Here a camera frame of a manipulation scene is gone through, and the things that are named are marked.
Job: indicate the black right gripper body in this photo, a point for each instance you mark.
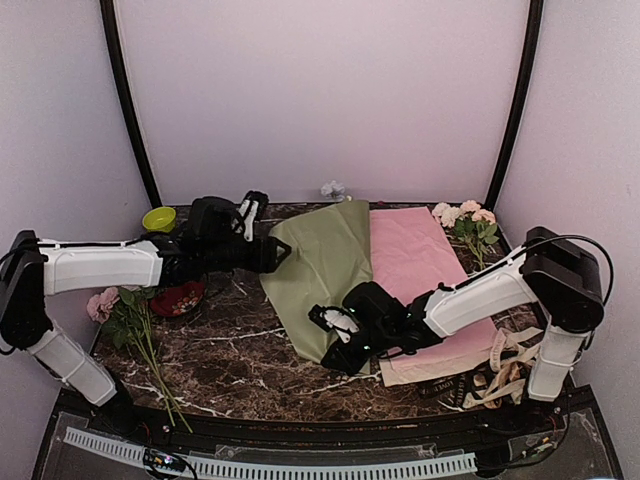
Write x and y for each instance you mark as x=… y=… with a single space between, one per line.
x=379 y=339

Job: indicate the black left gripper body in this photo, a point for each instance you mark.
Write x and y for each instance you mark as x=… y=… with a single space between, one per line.
x=217 y=256

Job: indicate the peach green wrapping paper sheet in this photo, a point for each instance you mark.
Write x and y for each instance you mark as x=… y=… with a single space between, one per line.
x=330 y=256

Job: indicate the blue flower stem bunch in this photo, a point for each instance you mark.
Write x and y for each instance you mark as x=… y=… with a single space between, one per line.
x=334 y=191

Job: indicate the black lettered ribbon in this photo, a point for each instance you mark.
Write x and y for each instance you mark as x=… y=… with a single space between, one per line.
x=456 y=387

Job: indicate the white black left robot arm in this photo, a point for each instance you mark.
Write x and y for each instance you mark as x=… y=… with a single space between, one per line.
x=35 y=269

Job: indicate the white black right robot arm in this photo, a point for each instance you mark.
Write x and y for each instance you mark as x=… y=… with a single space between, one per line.
x=556 y=277

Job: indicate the lime green plastic bowl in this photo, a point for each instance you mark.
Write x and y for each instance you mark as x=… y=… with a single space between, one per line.
x=160 y=220

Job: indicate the dark red floral bowl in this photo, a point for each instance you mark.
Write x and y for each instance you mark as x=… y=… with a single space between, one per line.
x=177 y=301

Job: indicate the pink rose stem bunch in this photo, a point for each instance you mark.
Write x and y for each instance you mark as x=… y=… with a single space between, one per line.
x=125 y=316

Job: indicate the cream ribbon pile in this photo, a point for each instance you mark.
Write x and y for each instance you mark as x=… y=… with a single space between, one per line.
x=510 y=362

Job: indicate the pink white rose bunch right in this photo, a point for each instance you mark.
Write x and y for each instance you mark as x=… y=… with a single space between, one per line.
x=470 y=224

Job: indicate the white slotted cable duct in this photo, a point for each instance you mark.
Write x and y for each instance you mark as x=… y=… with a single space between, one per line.
x=248 y=463

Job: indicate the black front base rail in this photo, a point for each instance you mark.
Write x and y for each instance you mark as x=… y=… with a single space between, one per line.
x=477 y=428

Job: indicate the black vertical frame post left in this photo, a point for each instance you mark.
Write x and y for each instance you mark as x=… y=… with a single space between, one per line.
x=126 y=101

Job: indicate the black vertical frame post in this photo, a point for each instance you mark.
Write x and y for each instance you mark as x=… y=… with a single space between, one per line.
x=519 y=98
x=126 y=101

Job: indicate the black vertical frame post right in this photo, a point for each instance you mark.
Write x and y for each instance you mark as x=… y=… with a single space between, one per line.
x=519 y=98

